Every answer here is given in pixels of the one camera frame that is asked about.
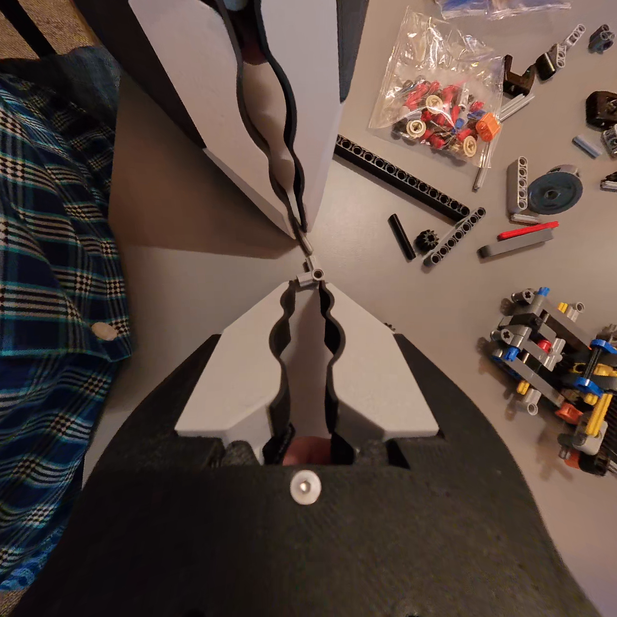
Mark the small grey black piece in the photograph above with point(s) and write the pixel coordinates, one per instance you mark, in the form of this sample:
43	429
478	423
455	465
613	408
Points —
610	182

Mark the black bracket piece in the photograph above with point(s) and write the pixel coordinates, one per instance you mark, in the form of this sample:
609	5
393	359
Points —
518	79

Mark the small light grey pin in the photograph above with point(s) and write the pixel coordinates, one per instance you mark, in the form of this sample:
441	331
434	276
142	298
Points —
525	218

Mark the long grey axle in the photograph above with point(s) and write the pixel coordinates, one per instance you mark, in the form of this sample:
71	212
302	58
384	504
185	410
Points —
518	106
481	168

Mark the black chunky connector block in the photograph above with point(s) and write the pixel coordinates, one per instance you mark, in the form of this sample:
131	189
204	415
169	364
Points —
602	108

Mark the dark small connector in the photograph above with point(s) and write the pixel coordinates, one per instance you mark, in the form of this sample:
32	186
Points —
600	38

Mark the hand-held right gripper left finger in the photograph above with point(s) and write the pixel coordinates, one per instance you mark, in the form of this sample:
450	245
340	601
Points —
231	385

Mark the small blue pin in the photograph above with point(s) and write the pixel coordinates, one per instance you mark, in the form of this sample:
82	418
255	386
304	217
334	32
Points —
587	146

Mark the small grey angled connector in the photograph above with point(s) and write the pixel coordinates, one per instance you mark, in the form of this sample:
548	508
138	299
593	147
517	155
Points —
314	274

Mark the clear bag of yellow parts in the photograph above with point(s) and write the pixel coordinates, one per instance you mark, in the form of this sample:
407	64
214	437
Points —
501	8

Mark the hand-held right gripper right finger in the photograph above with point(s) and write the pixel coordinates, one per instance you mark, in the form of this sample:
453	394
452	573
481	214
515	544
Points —
385	385

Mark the dark grey flat beam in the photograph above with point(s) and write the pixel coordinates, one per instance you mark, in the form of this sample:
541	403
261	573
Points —
520	242

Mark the black angled beam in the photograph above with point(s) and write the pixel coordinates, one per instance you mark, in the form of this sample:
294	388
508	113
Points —
548	62

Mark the long black holed beam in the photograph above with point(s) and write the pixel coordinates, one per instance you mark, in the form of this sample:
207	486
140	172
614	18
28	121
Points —
400	177

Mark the dark grey holed beam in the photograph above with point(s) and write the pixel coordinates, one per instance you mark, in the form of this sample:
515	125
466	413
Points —
453	237

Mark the light grey small beam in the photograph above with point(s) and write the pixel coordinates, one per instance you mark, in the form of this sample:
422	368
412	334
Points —
571	37

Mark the light grey short beam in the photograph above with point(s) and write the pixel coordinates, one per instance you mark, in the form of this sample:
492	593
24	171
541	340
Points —
516	185

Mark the red axle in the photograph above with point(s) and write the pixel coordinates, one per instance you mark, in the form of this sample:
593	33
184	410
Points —
528	230

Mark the plaid shirt sleeve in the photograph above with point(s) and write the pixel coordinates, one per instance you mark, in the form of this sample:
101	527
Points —
48	241

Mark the orange brick piece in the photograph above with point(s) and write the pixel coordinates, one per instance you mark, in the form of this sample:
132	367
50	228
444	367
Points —
487	127

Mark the short black axle tube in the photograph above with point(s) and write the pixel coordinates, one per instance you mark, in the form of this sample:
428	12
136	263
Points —
401	236

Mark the multicoloured brick chassis assembly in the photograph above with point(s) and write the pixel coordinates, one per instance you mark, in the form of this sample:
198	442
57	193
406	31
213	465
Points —
554	337

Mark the dark blue pulley wheel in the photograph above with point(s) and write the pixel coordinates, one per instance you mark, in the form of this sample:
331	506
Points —
554	192

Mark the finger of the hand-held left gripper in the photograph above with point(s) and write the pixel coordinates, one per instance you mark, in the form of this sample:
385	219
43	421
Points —
315	96
193	86

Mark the clear bag of red pins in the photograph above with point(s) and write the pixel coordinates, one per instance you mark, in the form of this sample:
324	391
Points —
434	111

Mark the grey axle pin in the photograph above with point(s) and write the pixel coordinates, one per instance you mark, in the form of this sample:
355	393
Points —
305	243

